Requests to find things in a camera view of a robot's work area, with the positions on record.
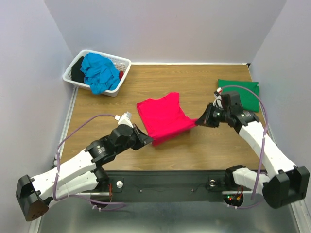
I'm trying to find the pink red t shirt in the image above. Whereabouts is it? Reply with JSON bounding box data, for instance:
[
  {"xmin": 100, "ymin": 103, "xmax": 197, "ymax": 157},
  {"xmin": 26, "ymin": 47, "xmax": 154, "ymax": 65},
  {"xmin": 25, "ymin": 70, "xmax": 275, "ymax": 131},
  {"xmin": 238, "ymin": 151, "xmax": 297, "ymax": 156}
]
[{"xmin": 137, "ymin": 92, "xmax": 196, "ymax": 147}]

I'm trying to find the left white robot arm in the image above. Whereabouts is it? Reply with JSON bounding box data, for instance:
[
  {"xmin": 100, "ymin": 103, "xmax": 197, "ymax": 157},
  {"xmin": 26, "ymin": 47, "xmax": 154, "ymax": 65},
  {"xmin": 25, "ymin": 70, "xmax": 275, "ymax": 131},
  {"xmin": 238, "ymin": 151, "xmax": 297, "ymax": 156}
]
[{"xmin": 15, "ymin": 124, "xmax": 153, "ymax": 221}]

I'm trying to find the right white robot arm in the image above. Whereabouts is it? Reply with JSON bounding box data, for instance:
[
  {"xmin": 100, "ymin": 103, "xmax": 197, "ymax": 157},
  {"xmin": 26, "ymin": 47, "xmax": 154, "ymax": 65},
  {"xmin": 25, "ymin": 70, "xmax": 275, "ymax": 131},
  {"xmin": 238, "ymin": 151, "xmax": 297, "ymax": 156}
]
[{"xmin": 195, "ymin": 88, "xmax": 310, "ymax": 209}]

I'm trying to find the folded green t shirt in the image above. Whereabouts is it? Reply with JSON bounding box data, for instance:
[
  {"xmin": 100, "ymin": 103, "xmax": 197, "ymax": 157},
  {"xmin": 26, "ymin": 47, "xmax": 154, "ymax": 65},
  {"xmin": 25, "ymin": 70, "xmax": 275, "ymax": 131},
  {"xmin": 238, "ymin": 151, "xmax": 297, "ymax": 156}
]
[{"xmin": 218, "ymin": 79, "xmax": 259, "ymax": 112}]

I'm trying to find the red garment in basket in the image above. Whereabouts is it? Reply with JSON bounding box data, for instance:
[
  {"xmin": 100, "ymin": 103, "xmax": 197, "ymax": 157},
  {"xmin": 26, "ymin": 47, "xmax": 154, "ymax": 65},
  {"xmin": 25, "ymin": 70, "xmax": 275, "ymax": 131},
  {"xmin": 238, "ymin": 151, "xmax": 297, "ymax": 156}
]
[{"xmin": 119, "ymin": 71, "xmax": 124, "ymax": 80}]

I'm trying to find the blue t shirt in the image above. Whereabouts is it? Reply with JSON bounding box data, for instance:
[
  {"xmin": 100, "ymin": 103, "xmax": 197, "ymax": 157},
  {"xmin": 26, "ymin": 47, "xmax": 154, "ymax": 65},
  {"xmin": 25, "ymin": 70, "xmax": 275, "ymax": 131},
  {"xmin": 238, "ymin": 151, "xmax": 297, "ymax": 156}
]
[{"xmin": 81, "ymin": 53, "xmax": 120, "ymax": 95}]

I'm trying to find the white plastic laundry basket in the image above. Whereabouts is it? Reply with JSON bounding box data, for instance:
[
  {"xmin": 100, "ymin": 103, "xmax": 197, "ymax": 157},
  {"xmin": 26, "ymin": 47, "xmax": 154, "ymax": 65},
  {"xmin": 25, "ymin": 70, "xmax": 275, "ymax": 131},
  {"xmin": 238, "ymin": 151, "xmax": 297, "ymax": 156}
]
[{"xmin": 62, "ymin": 50, "xmax": 132, "ymax": 97}]

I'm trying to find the black garment in basket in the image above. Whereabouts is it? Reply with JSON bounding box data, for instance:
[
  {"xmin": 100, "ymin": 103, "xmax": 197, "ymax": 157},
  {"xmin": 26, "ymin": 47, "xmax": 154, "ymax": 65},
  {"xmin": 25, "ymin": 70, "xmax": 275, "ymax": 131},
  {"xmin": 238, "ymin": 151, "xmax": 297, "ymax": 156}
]
[{"xmin": 71, "ymin": 56, "xmax": 85, "ymax": 83}]

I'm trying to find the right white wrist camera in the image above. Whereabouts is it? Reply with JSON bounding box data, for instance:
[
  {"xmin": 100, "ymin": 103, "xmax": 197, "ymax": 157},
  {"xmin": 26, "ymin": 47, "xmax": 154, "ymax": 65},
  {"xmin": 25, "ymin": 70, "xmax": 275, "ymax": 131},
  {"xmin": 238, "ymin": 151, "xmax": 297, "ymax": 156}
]
[{"xmin": 213, "ymin": 87, "xmax": 222, "ymax": 109}]

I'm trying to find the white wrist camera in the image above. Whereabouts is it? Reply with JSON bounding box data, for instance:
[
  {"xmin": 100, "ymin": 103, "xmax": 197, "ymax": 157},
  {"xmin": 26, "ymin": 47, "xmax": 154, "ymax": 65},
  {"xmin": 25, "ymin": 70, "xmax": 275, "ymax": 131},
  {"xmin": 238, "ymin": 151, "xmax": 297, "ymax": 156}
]
[
  {"xmin": 114, "ymin": 112, "xmax": 133, "ymax": 128},
  {"xmin": 213, "ymin": 87, "xmax": 222, "ymax": 109}
]

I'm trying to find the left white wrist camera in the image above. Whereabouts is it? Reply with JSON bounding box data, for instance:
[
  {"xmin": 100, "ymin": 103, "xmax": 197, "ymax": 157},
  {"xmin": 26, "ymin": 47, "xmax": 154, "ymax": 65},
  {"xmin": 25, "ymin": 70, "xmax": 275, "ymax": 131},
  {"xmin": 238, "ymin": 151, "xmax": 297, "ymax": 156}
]
[{"xmin": 114, "ymin": 112, "xmax": 133, "ymax": 128}]

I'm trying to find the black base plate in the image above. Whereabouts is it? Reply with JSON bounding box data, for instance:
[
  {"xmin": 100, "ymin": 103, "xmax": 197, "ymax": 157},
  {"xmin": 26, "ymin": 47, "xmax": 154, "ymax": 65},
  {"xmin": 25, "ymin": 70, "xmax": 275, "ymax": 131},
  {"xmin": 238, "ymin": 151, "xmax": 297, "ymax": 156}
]
[{"xmin": 107, "ymin": 170, "xmax": 249, "ymax": 203}]

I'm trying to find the aluminium frame rail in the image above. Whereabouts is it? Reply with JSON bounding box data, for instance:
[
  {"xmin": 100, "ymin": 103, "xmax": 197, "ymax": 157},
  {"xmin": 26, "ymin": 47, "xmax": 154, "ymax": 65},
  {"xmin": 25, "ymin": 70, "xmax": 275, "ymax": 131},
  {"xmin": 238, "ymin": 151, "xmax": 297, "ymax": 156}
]
[{"xmin": 37, "ymin": 87, "xmax": 81, "ymax": 170}]

